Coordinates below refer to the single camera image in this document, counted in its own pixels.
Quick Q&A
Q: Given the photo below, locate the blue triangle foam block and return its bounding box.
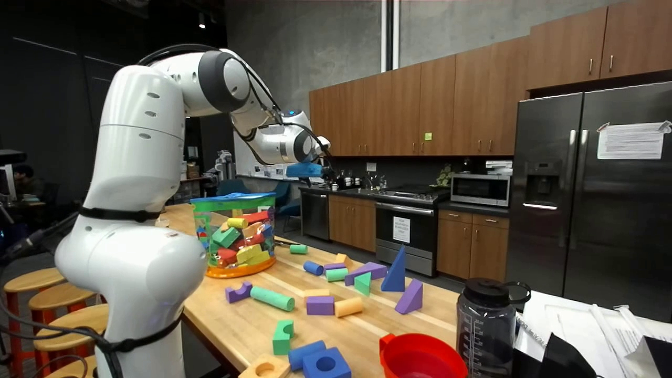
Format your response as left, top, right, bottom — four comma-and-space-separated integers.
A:
380, 243, 410, 291

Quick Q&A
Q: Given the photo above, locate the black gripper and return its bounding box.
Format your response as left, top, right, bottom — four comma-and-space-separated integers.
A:
316, 150, 339, 184

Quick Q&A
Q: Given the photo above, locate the white background machine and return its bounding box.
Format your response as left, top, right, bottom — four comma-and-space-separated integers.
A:
204, 146, 237, 184

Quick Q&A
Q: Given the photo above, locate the clear plastic block bag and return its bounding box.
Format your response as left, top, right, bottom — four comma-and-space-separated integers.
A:
188, 192, 279, 279

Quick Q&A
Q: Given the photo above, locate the brown two-door wall cabinet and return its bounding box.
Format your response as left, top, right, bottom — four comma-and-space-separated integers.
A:
524, 0, 672, 93

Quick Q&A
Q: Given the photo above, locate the white computer monitor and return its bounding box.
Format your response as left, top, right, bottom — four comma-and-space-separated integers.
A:
0, 161, 20, 206

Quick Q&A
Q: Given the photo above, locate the long purple wedge block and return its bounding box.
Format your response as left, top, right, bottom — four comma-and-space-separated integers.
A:
344, 261, 391, 287

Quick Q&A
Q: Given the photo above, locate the orange square block with hole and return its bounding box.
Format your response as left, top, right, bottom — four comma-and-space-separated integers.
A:
237, 353, 292, 378

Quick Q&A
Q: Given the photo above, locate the small green plant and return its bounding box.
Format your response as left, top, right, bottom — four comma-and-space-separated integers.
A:
431, 161, 454, 189

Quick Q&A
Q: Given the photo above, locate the purple rectangular foam block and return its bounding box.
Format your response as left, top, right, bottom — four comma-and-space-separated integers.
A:
305, 291, 337, 316

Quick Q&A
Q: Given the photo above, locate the brown wooden base cabinet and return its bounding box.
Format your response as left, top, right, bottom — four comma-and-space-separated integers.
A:
434, 204, 512, 283
327, 193, 380, 253

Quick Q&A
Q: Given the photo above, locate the purple triangle foam block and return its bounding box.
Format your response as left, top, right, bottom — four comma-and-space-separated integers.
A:
394, 278, 425, 315

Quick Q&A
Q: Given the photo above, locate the stainless kitchen range oven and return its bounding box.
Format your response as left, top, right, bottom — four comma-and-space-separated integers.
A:
374, 186, 441, 278

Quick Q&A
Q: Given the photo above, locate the stainless steel refrigerator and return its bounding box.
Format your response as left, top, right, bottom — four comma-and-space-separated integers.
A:
505, 78, 672, 324

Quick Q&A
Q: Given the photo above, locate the wooden stool with red legs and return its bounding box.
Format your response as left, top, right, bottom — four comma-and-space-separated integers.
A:
41, 353, 101, 378
27, 281, 99, 331
2, 264, 66, 376
33, 301, 110, 366

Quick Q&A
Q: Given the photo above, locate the stainless microwave oven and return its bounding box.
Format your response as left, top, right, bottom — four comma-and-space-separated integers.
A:
446, 171, 515, 210

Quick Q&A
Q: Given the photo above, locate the green triangle foam block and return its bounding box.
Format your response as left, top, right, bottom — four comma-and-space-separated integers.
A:
353, 268, 374, 295

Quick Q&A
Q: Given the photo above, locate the long green cylinder block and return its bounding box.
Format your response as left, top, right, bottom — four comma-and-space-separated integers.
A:
248, 283, 297, 312

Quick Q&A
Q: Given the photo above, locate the blue office chair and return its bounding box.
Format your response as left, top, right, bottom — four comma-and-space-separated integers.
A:
271, 178, 305, 220

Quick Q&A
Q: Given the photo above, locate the dark clear water bottle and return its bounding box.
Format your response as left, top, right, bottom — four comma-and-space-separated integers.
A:
455, 274, 533, 378

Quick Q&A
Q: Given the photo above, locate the white kitchen container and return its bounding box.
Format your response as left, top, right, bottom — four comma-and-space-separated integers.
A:
484, 158, 515, 177

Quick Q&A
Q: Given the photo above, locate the white paper sheet on refrigerator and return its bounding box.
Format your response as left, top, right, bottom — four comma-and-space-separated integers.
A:
596, 120, 670, 161

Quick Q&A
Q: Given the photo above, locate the red plastic bowl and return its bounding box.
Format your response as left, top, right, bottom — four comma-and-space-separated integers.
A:
377, 329, 470, 378

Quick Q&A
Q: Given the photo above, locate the blue square block with hole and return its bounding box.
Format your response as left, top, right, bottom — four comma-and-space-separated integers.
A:
302, 345, 354, 378

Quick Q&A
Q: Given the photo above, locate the green arch foam block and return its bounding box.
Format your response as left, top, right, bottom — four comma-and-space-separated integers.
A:
271, 316, 295, 354

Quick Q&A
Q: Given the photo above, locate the purple notched foam block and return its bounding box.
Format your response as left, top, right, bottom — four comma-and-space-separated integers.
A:
222, 279, 253, 304

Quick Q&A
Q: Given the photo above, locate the dark dishwasher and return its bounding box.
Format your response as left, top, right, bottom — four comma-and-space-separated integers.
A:
300, 189, 332, 241

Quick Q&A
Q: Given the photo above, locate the blue rounded foam block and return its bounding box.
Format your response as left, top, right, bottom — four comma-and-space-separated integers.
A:
288, 337, 330, 372

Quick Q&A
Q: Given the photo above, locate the white paper pile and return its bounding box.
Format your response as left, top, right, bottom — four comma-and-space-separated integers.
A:
512, 287, 672, 378

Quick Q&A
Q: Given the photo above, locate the gray vertical wall conduit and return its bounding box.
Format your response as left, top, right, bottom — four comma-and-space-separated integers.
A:
377, 0, 402, 73

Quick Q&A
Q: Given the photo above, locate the brown wall cabinet row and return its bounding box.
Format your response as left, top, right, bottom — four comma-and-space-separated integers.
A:
307, 31, 533, 159

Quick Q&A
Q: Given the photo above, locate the orange cylindrical foam block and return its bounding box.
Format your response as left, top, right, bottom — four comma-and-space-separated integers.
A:
333, 293, 368, 319

